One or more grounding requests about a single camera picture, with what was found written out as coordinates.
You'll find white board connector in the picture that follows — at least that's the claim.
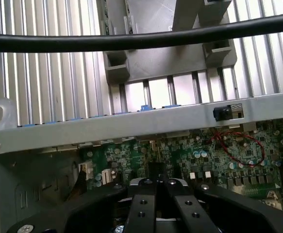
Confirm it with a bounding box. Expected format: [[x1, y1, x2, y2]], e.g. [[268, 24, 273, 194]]
[[78, 162, 94, 181], [101, 169, 112, 185]]

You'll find grey metal PC case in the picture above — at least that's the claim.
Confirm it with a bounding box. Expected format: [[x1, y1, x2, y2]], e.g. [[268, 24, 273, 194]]
[[0, 96, 283, 233]]

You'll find green motherboard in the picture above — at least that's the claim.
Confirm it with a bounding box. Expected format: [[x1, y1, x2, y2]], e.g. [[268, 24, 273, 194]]
[[78, 116, 283, 216]]

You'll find black intrusion switch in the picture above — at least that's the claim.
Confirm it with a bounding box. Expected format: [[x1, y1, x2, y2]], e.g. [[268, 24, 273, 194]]
[[213, 105, 232, 122]]

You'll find thick black cable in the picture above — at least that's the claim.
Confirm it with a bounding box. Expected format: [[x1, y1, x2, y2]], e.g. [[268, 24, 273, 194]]
[[0, 12, 283, 53]]

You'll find translucent plastic bracket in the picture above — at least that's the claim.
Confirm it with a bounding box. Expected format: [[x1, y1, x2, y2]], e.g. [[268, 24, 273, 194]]
[[0, 97, 18, 132]]

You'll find grey parts rack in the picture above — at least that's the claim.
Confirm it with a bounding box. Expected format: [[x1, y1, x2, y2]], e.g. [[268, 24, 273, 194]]
[[103, 0, 238, 85]]

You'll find red twisted wire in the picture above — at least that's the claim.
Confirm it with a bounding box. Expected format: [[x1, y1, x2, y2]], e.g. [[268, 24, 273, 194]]
[[209, 131, 266, 168]]

